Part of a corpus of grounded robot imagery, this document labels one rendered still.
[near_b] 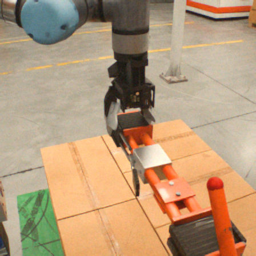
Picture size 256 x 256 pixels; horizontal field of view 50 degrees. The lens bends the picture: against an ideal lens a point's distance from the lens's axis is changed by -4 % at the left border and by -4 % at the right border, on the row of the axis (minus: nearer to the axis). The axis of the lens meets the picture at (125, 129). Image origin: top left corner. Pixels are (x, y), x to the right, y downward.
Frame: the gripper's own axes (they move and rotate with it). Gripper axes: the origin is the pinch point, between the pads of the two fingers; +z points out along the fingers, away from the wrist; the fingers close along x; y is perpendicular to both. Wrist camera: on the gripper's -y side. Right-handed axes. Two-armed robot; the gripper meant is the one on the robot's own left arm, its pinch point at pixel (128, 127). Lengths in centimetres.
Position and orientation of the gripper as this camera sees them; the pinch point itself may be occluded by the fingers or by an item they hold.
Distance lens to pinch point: 71.0
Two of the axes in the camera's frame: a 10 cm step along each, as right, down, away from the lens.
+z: 0.1, 8.4, 5.5
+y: 3.3, 5.1, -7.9
